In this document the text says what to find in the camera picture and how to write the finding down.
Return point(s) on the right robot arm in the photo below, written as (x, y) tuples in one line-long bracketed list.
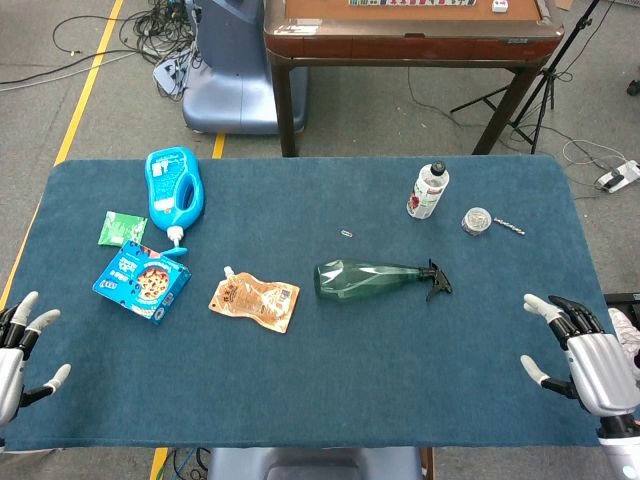
[(620, 450)]

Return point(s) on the blue detergent bottle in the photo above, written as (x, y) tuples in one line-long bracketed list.
[(165, 185)]

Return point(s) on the single white mahjong tile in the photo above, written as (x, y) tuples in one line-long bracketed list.
[(500, 6)]

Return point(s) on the green snack packet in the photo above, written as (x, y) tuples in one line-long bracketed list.
[(117, 227)]

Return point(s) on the black tripod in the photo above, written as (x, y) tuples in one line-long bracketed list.
[(551, 75)]

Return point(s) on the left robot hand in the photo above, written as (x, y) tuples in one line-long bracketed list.
[(10, 370)]

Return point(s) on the white power strip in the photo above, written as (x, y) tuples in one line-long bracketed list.
[(620, 177)]

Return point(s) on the brown mahjong table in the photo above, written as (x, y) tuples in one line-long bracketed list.
[(400, 47)]

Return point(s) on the blue-grey robot body base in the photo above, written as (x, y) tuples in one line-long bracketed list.
[(310, 465)]

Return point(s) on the green spray bottle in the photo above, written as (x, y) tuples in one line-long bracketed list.
[(360, 280)]

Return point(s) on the blue table cloth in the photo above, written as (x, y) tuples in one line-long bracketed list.
[(350, 375)]

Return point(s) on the grey power strip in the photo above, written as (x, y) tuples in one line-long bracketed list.
[(167, 75)]

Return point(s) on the white bottle black cap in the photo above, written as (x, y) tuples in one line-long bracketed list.
[(425, 195)]

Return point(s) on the row of face-up mahjong tiles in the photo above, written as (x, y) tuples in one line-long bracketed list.
[(410, 2)]

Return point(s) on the orange spout pouch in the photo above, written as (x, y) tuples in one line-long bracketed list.
[(255, 300)]

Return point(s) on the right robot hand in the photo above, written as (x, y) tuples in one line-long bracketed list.
[(600, 370)]

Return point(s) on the small patterned roll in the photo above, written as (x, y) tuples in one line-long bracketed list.
[(476, 221)]

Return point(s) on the metal drill bit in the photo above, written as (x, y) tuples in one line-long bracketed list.
[(509, 226)]

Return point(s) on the blue cookie box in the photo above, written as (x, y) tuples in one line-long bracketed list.
[(145, 285)]

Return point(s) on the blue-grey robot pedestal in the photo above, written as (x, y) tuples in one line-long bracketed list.
[(225, 85)]

